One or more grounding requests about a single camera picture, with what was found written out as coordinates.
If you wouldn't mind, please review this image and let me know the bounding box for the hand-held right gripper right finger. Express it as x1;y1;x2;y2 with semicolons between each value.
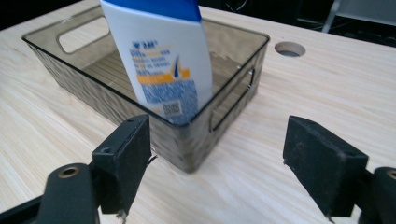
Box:
282;115;369;217

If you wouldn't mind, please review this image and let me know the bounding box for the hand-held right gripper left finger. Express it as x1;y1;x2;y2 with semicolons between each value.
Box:
92;114;152;217

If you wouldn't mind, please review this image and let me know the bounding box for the smoky transparent plastic bin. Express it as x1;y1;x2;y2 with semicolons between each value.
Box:
21;4;271;174

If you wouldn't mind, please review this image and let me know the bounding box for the white and blue shampoo bottle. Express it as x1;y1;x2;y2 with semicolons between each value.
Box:
98;0;214;126

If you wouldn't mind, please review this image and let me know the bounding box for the grey metal stand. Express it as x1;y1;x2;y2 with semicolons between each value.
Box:
320;0;396;34

